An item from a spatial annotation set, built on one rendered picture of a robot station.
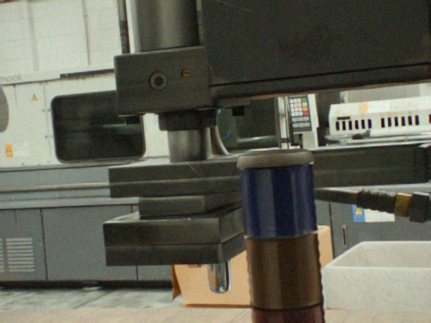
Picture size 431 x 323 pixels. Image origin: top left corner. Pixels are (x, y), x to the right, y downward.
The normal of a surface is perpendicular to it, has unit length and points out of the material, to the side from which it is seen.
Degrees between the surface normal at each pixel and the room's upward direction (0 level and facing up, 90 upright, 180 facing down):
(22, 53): 90
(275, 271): 76
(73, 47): 90
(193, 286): 91
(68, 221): 90
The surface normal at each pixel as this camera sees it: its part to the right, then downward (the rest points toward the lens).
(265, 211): -0.41, -0.16
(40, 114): -0.40, 0.08
